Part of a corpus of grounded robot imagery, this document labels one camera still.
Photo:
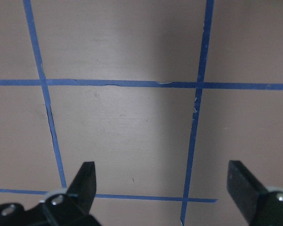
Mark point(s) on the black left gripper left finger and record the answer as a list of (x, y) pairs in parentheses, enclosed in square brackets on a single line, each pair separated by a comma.
[(82, 188)]

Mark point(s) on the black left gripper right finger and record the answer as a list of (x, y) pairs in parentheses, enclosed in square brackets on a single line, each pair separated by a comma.
[(244, 189)]

